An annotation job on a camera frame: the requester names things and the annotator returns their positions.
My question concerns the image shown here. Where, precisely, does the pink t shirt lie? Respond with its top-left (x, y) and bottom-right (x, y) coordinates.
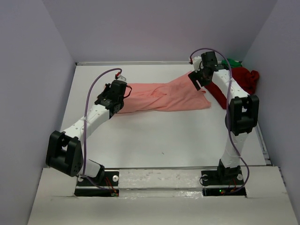
top-left (119, 73), bottom-right (211, 113)

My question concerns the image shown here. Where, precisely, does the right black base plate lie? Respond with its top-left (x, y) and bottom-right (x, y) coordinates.
top-left (199, 170), bottom-right (247, 197)

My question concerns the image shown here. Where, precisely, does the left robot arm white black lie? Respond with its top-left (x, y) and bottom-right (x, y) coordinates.
top-left (45, 80), bottom-right (128, 185)

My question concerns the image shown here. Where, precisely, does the green t shirt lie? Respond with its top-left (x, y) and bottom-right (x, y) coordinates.
top-left (221, 58), bottom-right (242, 68)

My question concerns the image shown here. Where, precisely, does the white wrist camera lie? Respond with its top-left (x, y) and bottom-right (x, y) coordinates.
top-left (115, 75), bottom-right (127, 82)
top-left (190, 56), bottom-right (202, 72)

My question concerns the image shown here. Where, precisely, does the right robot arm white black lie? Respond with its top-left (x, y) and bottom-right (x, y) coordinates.
top-left (188, 49), bottom-right (259, 187)

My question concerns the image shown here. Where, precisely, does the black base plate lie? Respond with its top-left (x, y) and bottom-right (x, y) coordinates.
top-left (199, 170), bottom-right (247, 197)
top-left (74, 170), bottom-right (120, 197)

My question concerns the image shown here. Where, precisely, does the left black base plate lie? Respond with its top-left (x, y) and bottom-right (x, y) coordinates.
top-left (74, 170), bottom-right (120, 197)

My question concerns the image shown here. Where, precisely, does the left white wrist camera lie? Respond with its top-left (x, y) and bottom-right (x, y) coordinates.
top-left (115, 75), bottom-right (127, 82)

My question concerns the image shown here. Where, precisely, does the aluminium rail back edge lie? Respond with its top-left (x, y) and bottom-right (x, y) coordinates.
top-left (75, 61), bottom-right (188, 66)

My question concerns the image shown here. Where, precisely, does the aluminium rail front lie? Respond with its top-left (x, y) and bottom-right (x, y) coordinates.
top-left (105, 166), bottom-right (218, 170)

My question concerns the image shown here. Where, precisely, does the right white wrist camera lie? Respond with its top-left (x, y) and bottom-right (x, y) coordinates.
top-left (190, 56), bottom-right (202, 72)

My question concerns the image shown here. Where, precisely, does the red t shirt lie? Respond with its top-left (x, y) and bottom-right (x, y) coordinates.
top-left (205, 67), bottom-right (260, 110)

